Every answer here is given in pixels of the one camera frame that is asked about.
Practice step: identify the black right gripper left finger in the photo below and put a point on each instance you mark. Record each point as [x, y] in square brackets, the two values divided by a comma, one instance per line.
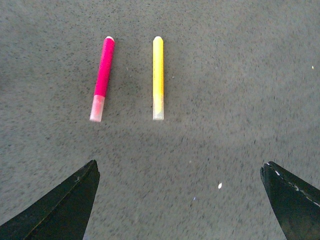
[61, 214]

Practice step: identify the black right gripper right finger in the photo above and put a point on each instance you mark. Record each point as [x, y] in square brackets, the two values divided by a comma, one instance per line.
[295, 203]

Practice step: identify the pink highlighter pen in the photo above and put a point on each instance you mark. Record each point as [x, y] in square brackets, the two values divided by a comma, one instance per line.
[102, 80]

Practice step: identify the yellow highlighter pen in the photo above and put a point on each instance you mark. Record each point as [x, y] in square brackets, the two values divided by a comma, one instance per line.
[158, 78]

